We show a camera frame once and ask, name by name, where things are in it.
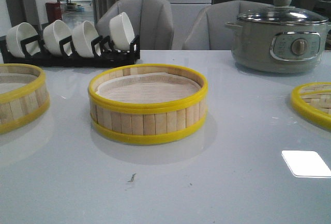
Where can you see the white bowl far left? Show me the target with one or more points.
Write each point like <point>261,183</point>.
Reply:
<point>16,34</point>

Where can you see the bamboo steamer lid yellow rim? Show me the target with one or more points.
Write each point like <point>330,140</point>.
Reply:
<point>312,101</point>

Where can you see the grey chair left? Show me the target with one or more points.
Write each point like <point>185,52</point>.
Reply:
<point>152,20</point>

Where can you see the glass pot lid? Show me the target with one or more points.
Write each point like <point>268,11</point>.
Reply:
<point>281,12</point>

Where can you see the grey electric cooking pot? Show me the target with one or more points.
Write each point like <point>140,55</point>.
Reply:
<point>278,48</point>

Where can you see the white bowl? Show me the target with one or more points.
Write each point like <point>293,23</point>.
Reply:
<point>121,31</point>
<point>82,36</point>
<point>16,34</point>
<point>53,33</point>

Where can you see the white steamer liner paper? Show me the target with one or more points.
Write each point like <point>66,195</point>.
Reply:
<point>154,87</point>

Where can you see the red bin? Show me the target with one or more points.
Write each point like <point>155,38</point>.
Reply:
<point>53,10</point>

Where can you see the grey chair right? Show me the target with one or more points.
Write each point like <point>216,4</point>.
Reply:
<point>208,31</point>

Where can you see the bamboo steamer basket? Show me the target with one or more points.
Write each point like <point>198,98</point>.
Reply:
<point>22,106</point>
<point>151,123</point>

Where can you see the white bowl right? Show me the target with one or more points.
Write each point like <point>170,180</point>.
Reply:
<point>121,31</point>

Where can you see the grey chair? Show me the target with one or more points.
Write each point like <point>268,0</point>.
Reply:
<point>208,31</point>
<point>152,20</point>

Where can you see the black bowl rack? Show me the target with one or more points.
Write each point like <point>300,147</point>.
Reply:
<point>104,53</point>

